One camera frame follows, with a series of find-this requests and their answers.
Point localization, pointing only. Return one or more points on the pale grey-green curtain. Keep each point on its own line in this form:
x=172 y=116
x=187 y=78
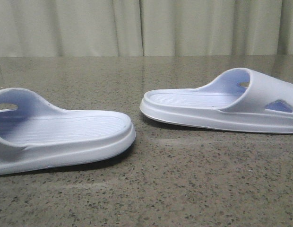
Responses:
x=47 y=28

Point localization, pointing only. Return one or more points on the light blue slipper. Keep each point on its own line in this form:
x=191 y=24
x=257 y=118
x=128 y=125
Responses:
x=239 y=99
x=38 y=135

